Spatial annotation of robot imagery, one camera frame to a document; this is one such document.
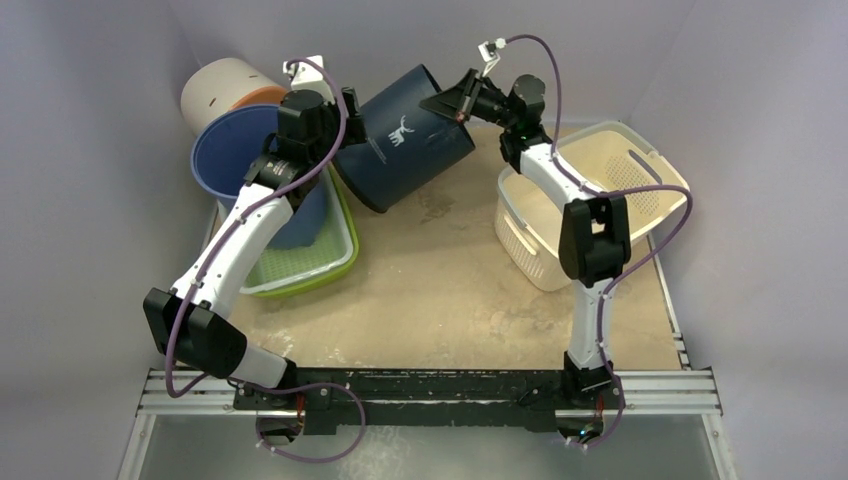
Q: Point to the green tray with white strainer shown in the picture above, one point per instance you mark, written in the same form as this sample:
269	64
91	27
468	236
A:
293	271

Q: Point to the aluminium frame rails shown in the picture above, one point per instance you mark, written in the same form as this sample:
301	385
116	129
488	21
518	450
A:
435	358

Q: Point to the white cylinder container orange-yellow lid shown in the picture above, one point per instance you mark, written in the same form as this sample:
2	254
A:
224	85

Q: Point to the light blue plastic bucket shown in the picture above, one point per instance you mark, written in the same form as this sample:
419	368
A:
222	155

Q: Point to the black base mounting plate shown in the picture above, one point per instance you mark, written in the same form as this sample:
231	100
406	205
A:
325	399

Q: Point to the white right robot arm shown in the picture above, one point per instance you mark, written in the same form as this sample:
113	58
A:
594	240

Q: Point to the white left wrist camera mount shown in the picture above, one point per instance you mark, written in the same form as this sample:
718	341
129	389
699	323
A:
303	76

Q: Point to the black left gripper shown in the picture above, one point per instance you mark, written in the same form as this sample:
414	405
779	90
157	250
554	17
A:
354	134

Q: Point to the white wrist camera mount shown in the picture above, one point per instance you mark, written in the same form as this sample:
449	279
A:
303	76
490	54

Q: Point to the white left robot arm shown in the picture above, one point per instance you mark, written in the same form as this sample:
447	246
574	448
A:
189	321

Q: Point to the dark navy cylindrical bin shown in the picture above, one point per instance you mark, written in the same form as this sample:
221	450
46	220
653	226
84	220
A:
406	146

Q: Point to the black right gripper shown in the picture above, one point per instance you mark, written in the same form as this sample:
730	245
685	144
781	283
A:
472	96

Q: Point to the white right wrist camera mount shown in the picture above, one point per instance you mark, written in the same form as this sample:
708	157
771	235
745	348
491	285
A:
490	54

